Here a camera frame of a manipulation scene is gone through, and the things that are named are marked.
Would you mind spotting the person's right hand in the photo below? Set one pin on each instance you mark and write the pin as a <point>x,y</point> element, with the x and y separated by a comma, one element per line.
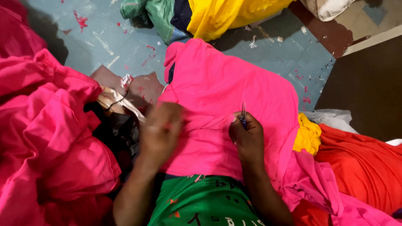
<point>249,139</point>

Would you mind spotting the person's left hand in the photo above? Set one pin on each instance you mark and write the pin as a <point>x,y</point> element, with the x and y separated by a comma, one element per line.
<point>160,131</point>

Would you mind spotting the person's right fingers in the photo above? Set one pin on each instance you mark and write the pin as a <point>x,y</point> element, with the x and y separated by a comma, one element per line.
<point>238,125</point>

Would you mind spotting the person's left fingers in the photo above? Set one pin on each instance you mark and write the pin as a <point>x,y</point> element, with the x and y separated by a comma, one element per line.
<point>168,114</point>

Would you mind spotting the small metal thread snips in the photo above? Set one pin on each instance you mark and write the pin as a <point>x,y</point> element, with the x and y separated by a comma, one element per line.
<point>243,114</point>

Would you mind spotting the bright pink garment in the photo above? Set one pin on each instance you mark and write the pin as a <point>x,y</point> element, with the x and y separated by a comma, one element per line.
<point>219,94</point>

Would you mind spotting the beige cloth bag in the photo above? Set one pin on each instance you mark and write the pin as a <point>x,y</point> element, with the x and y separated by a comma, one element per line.
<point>117,100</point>

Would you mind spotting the black cloth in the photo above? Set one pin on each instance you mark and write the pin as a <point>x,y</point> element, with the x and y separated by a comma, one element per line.
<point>114,131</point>

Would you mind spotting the small yellow garment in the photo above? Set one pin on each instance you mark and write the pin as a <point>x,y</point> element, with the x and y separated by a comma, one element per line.
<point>307,135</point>

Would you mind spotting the green printed shirt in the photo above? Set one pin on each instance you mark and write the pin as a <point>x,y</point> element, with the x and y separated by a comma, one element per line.
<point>204,204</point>

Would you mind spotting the crumpled pink garment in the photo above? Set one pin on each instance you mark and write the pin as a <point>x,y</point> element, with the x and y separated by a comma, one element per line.
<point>307,185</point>

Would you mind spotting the white plastic bag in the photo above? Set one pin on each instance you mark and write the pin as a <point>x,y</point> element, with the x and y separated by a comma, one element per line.
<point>333,117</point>

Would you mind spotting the green shiny cloth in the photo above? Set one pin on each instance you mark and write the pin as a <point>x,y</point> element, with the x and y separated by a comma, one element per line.
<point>157,14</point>

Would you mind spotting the dark navy cloth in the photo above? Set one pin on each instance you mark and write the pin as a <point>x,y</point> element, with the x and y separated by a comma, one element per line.
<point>182,14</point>

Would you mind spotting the yellow cloth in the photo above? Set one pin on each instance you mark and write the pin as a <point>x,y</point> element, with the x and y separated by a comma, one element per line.
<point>219,15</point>

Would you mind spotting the heap of magenta garments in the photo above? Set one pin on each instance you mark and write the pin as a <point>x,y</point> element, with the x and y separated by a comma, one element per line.
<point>47,131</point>

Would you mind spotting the red orange garment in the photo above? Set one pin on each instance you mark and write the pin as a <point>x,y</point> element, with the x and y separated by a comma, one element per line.
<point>361,166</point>

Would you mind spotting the white sack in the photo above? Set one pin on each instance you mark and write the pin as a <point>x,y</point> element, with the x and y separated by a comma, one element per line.
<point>326,8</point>

